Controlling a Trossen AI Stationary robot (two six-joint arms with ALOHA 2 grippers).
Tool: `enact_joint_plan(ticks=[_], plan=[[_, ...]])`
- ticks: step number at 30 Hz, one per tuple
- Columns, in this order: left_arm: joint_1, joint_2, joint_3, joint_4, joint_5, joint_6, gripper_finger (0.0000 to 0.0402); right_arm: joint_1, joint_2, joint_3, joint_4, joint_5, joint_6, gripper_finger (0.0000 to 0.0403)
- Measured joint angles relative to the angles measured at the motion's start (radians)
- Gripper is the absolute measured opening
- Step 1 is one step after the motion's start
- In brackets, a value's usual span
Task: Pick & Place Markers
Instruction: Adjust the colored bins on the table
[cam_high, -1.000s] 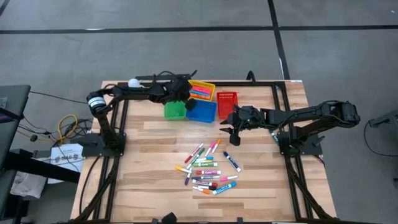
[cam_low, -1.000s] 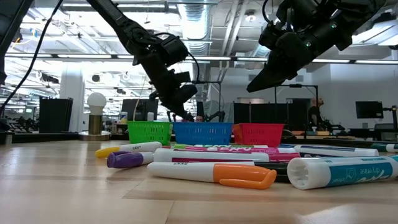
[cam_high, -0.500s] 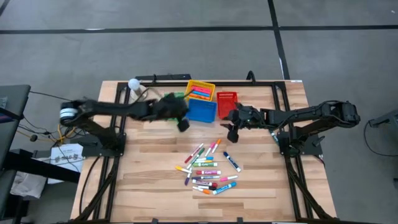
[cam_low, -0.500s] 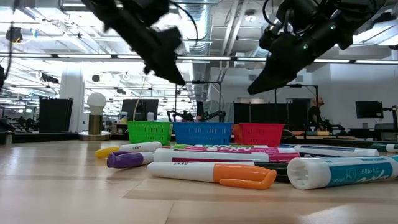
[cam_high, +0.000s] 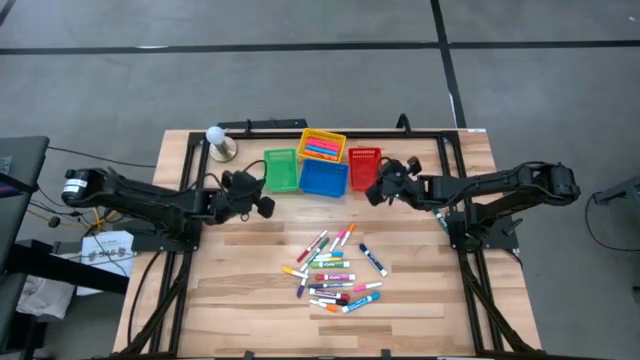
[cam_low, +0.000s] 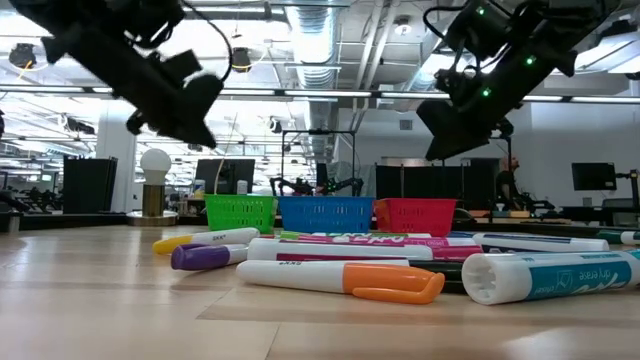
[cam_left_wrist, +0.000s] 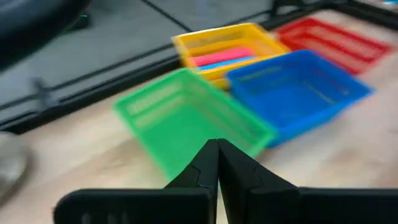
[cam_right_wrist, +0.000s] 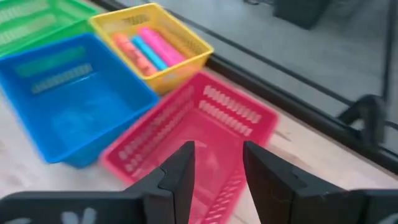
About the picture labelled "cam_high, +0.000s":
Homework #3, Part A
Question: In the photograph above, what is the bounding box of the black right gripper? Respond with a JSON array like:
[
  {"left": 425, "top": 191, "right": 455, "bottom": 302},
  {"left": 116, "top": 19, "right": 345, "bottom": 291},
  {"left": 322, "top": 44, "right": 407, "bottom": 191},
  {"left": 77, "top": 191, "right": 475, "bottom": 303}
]
[{"left": 366, "top": 159, "right": 427, "bottom": 209}]

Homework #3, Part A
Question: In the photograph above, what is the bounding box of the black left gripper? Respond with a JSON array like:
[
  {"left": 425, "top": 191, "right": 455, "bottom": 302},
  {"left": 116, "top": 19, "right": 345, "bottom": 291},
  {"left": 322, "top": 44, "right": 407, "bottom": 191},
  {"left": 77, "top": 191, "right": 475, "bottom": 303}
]
[{"left": 217, "top": 169, "right": 277, "bottom": 224}]

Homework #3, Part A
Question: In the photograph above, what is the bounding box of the blue Expo dry-erase marker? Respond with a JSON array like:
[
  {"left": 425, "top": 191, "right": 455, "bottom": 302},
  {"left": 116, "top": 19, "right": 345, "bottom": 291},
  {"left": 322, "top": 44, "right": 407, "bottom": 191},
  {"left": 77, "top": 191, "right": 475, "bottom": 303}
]
[{"left": 358, "top": 243, "right": 389, "bottom": 278}]

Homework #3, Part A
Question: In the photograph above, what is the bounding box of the thin green Expo marker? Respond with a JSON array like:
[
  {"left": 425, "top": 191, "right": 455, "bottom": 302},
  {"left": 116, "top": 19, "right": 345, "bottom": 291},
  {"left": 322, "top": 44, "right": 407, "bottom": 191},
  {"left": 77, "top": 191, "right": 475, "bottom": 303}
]
[{"left": 299, "top": 237, "right": 331, "bottom": 273}]

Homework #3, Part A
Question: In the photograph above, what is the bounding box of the orange Sharpie highlighter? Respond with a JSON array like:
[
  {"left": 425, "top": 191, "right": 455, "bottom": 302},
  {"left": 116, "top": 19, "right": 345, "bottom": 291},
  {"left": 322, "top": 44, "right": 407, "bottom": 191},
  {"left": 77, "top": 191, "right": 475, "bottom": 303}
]
[{"left": 302, "top": 149, "right": 340, "bottom": 162}]

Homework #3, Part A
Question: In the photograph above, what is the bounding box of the teal Expo dry-erase marker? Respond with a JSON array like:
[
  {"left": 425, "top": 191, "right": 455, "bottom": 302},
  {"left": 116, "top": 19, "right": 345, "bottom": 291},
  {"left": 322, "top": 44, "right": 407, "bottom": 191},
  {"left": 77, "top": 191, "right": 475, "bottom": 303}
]
[{"left": 340, "top": 291, "right": 382, "bottom": 315}]

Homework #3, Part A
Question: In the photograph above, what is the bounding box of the red plastic basket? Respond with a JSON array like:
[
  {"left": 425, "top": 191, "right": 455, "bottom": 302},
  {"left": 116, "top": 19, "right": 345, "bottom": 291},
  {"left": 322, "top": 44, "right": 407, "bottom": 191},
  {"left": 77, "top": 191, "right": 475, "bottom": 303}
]
[{"left": 347, "top": 146, "right": 383, "bottom": 193}]

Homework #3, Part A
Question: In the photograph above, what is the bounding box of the green plastic basket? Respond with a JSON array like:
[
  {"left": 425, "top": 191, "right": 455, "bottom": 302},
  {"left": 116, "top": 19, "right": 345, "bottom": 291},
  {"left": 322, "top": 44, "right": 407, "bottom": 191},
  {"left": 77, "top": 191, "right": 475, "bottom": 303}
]
[{"left": 262, "top": 147, "right": 301, "bottom": 194}]

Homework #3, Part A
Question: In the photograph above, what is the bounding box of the blue plastic basket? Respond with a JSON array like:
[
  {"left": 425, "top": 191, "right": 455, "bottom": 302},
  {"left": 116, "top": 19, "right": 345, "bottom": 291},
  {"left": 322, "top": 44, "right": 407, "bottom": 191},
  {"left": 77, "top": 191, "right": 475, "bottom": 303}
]
[{"left": 297, "top": 157, "right": 351, "bottom": 199}]

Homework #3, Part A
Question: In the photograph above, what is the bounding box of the white globe lamp brass base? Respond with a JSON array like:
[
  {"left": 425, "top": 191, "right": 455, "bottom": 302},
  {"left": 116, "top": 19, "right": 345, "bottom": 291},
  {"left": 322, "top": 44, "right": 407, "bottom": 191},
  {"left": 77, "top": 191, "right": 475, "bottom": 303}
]
[{"left": 205, "top": 125, "right": 239, "bottom": 164}]

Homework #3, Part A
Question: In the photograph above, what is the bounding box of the yellow plastic basket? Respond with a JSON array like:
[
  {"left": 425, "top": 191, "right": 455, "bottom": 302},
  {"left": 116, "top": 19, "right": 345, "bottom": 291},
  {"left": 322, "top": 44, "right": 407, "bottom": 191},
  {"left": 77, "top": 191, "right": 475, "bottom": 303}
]
[{"left": 296, "top": 127, "right": 348, "bottom": 165}]

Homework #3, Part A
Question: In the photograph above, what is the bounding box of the black power strip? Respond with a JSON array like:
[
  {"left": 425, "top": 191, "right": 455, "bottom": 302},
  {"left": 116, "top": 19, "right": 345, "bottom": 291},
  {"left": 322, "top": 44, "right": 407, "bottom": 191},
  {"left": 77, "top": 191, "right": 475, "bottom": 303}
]
[{"left": 216, "top": 118, "right": 309, "bottom": 133}]

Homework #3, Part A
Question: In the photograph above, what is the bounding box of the white printed paper sheet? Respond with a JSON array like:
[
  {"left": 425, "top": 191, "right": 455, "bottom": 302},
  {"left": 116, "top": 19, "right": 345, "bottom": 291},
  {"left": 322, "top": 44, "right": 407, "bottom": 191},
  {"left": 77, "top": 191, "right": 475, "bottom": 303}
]
[{"left": 80, "top": 230, "right": 137, "bottom": 298}]

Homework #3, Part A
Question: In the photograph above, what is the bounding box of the black bench beam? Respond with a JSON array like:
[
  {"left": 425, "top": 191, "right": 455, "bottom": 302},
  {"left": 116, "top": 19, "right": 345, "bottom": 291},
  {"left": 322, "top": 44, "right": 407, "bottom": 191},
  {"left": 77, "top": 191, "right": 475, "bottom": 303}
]
[{"left": 3, "top": 238, "right": 131, "bottom": 296}]

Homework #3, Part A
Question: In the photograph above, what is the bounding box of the white plastic bag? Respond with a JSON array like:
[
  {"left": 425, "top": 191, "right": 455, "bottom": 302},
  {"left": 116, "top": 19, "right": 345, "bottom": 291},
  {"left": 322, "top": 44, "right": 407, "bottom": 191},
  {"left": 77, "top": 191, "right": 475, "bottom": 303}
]
[{"left": 15, "top": 273, "right": 77, "bottom": 321}]

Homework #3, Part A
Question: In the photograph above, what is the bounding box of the grey equipment stand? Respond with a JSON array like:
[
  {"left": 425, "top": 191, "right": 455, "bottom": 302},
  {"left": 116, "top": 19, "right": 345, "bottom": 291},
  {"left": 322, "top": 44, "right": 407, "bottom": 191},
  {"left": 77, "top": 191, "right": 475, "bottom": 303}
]
[{"left": 591, "top": 173, "right": 640, "bottom": 302}]

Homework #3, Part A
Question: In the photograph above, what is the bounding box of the grey side desk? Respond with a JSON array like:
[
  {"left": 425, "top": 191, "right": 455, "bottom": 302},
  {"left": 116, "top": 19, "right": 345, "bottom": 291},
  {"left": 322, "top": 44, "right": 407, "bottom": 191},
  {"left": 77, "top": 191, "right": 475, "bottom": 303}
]
[{"left": 0, "top": 135, "right": 51, "bottom": 360}]

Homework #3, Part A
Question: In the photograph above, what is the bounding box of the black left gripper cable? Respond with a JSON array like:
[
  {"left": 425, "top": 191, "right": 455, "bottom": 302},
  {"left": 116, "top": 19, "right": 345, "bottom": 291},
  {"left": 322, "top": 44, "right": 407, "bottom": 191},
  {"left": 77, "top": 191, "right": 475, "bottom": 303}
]
[{"left": 241, "top": 158, "right": 269, "bottom": 177}]

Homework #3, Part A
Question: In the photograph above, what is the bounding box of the black aluminium table frame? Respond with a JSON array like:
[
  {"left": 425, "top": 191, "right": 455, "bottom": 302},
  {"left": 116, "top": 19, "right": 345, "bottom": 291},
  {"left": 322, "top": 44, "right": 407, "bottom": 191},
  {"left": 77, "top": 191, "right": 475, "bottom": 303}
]
[{"left": 112, "top": 113, "right": 544, "bottom": 360}]

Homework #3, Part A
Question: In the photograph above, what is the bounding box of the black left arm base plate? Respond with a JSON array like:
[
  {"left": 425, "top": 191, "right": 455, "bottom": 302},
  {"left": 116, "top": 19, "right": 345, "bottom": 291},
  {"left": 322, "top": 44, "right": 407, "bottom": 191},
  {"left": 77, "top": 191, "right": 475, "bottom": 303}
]
[{"left": 130, "top": 219, "right": 201, "bottom": 253}]

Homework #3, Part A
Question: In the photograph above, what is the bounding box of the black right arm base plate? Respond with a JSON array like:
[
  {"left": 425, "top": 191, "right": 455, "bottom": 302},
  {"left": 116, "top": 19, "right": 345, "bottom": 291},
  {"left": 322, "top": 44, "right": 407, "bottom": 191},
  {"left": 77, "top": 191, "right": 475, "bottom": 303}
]
[{"left": 445, "top": 209, "right": 521, "bottom": 252}]

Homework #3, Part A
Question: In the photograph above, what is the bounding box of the yellow cable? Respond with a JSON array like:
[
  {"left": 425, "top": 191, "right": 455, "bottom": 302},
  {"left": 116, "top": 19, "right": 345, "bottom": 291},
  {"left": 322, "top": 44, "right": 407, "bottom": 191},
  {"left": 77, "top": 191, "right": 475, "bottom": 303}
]
[{"left": 91, "top": 207, "right": 120, "bottom": 233}]

